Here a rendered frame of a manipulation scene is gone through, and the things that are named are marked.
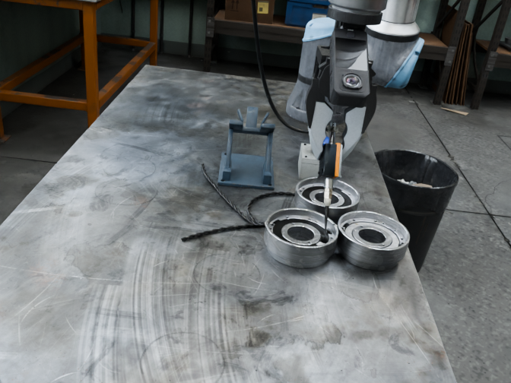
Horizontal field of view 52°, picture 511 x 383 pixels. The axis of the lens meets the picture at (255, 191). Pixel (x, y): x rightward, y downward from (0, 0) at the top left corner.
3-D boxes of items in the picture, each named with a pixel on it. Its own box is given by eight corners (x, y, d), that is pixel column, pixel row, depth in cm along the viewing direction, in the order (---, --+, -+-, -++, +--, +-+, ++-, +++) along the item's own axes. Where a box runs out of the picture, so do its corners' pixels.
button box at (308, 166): (336, 184, 98) (341, 160, 96) (298, 179, 98) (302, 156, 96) (333, 166, 105) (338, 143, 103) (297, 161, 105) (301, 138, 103)
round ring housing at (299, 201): (312, 191, 94) (315, 171, 93) (365, 213, 90) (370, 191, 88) (280, 213, 87) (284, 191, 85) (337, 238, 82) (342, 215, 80)
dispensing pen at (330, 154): (317, 235, 74) (325, 118, 75) (312, 235, 78) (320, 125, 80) (332, 237, 74) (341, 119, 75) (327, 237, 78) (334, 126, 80)
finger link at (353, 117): (353, 148, 82) (359, 91, 78) (360, 165, 77) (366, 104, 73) (333, 148, 82) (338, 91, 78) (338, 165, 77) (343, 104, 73)
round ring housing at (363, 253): (412, 250, 81) (419, 227, 79) (388, 283, 73) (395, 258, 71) (350, 225, 86) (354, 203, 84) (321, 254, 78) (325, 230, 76)
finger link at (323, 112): (316, 147, 82) (333, 90, 78) (320, 163, 77) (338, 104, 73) (296, 143, 82) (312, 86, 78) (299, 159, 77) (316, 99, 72)
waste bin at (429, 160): (438, 288, 207) (471, 193, 187) (353, 278, 207) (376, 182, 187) (418, 240, 237) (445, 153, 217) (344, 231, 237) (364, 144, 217)
